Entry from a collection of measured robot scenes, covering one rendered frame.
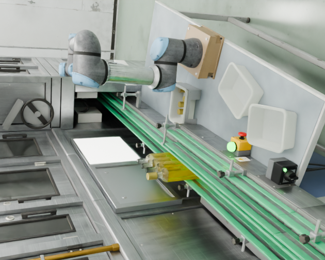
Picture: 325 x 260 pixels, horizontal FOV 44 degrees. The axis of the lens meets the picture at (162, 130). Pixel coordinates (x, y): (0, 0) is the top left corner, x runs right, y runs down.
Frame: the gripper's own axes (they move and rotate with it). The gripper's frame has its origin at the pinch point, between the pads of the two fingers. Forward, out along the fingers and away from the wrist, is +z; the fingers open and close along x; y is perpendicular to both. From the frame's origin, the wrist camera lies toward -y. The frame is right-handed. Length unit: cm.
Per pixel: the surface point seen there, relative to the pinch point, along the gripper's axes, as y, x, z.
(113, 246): -98, 34, -32
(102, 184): -49, 41, -22
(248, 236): -117, 21, 14
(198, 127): -43, 14, 30
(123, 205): -70, 37, -19
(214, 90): -43, -7, 34
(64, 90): 45, 31, -22
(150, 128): -12.1, 30.7, 17.8
